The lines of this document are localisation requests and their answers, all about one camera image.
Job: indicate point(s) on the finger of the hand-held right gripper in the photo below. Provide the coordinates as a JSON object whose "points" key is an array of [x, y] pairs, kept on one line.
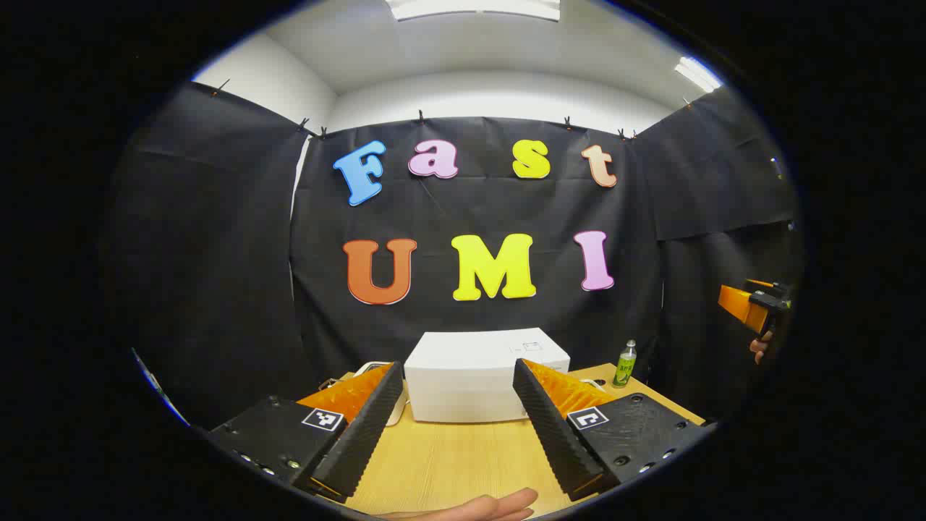
{"points": [[739, 304]]}

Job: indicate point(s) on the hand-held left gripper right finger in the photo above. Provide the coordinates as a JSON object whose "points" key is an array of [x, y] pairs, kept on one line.
{"points": [[550, 427]]}

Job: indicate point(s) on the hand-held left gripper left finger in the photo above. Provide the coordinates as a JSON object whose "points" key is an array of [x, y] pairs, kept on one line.
{"points": [[369, 427]]}

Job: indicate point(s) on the white microwave oven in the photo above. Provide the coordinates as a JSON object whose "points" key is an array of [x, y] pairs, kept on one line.
{"points": [[463, 376]]}

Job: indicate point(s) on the white toaster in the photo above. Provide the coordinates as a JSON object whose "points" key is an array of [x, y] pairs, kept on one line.
{"points": [[398, 409]]}

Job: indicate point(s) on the green drink bottle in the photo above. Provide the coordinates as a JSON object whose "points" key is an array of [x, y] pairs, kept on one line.
{"points": [[625, 365]]}

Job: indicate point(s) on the black backdrop cloth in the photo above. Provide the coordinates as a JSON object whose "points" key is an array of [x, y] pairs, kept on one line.
{"points": [[217, 289]]}

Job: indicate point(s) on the small ceiling light panel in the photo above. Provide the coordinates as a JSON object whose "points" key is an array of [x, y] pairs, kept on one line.
{"points": [[698, 74]]}

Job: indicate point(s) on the long ceiling light panel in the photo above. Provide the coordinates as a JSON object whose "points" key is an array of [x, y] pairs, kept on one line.
{"points": [[474, 7]]}

